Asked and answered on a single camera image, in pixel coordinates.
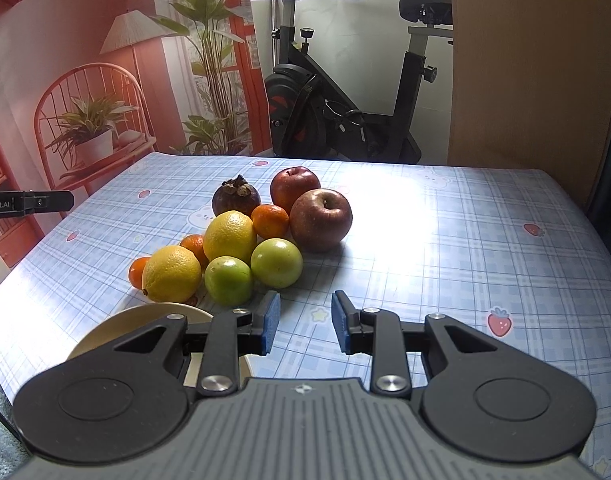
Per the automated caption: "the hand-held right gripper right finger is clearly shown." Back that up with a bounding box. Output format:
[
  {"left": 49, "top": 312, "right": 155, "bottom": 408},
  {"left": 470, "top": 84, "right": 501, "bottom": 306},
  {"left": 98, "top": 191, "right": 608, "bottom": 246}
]
[{"left": 331, "top": 290, "right": 503, "bottom": 397}]

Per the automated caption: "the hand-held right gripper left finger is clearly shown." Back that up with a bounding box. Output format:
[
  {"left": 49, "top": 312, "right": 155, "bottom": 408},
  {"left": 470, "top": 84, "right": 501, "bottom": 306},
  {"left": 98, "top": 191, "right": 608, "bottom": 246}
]
[{"left": 103, "top": 290, "right": 281, "bottom": 396}]

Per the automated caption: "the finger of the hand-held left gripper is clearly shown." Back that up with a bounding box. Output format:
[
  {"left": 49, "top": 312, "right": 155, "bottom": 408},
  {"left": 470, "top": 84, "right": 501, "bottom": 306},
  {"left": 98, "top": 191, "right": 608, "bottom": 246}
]
[{"left": 0, "top": 191, "right": 75, "bottom": 220}]

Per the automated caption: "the green apple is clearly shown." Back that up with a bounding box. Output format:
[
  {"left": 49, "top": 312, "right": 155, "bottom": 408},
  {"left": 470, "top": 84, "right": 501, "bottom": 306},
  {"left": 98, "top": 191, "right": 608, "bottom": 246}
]
[
  {"left": 204, "top": 256, "right": 253, "bottom": 307},
  {"left": 250, "top": 238, "right": 304, "bottom": 289}
]

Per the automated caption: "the small tangerine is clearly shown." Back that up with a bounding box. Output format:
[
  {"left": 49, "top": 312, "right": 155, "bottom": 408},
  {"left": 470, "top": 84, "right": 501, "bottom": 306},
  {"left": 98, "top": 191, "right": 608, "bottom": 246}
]
[
  {"left": 180, "top": 234, "right": 210, "bottom": 268},
  {"left": 128, "top": 256, "right": 151, "bottom": 291},
  {"left": 250, "top": 203, "right": 290, "bottom": 240}
]

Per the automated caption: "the brownish red apple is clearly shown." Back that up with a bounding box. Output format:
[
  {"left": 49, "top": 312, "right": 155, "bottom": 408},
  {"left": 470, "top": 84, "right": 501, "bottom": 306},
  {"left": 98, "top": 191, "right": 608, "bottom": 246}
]
[{"left": 290, "top": 188, "right": 353, "bottom": 253}]

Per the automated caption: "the cream round plate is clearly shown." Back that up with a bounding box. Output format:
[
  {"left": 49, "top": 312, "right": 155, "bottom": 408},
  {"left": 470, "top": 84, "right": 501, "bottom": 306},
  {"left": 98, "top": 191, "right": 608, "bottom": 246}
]
[{"left": 66, "top": 302, "right": 254, "bottom": 391}]

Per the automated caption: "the bright red apple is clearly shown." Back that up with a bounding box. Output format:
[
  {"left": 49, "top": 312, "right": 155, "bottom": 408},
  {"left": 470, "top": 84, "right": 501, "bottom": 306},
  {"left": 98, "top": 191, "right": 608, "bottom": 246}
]
[{"left": 270, "top": 166, "right": 321, "bottom": 213}]

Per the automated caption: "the yellow lemon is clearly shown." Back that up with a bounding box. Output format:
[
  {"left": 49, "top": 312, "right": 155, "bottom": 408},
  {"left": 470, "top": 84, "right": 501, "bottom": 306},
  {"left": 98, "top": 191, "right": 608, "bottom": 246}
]
[
  {"left": 142, "top": 245, "right": 202, "bottom": 303},
  {"left": 203, "top": 210, "right": 258, "bottom": 264}
]

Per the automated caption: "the dark purple mangosteen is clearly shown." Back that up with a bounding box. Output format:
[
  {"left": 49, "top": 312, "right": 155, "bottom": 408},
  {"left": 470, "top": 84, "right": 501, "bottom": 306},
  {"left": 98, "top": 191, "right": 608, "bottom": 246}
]
[{"left": 212, "top": 175, "right": 258, "bottom": 218}]

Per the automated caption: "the black exercise bike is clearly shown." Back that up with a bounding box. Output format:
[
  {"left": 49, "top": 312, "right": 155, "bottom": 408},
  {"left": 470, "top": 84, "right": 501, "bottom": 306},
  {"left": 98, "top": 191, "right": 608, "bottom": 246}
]
[{"left": 246, "top": 0, "right": 456, "bottom": 163}]

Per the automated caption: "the dark teal curtain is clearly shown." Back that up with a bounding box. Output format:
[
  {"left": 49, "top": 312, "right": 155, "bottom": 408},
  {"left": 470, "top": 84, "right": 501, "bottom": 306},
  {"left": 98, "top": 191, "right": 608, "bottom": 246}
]
[{"left": 585, "top": 85, "right": 611, "bottom": 256}]

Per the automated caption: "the wooden cabinet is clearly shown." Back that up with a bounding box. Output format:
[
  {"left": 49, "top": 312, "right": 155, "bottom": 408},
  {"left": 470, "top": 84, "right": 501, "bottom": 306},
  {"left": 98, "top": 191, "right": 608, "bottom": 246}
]
[{"left": 446, "top": 0, "right": 611, "bottom": 206}]

